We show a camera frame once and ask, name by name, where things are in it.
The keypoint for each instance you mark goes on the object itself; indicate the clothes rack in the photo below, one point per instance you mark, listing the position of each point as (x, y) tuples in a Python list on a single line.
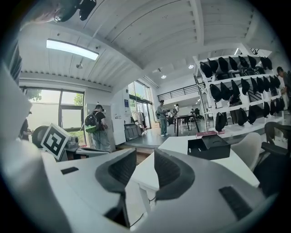
[(139, 120)]

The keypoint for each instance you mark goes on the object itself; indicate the white desk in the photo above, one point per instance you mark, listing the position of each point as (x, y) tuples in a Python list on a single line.
[(229, 168)]

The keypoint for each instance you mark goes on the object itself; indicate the red book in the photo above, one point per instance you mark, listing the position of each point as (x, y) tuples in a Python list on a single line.
[(205, 134)]

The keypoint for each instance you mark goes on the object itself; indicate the black box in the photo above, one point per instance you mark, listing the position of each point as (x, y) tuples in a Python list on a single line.
[(211, 148)]

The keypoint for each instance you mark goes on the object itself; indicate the black table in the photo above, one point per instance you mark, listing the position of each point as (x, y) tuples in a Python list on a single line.
[(185, 120)]

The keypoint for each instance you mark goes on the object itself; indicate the blue wall poster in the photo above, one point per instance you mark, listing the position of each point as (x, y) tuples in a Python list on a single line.
[(126, 103)]

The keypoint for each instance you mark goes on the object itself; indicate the long ceiling light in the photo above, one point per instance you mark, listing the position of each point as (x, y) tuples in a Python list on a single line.
[(71, 49)]

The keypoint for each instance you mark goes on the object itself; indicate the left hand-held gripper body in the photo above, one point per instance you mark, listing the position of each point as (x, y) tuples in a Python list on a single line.
[(54, 141)]

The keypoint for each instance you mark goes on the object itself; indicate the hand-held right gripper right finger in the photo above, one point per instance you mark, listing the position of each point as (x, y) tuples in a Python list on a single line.
[(204, 182)]

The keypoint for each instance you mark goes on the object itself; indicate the green and black backpack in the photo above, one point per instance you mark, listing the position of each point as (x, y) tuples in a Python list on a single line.
[(90, 124)]

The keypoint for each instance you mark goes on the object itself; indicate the white shell chair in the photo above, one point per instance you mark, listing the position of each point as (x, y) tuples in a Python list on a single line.
[(246, 148)]

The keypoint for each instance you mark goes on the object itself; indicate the black office chair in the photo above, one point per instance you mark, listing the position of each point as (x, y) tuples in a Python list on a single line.
[(275, 163)]

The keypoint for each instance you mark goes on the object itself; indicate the white shelf rack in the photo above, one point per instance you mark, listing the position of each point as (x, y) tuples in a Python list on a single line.
[(205, 97)]

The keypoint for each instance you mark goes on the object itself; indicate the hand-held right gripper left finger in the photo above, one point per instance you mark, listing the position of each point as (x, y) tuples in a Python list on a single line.
[(91, 182)]

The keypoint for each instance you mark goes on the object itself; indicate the rows of black bags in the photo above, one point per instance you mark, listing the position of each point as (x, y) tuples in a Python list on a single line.
[(236, 88)]

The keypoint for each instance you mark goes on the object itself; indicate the grey storage bin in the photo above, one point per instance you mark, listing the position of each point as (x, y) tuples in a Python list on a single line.
[(131, 132)]

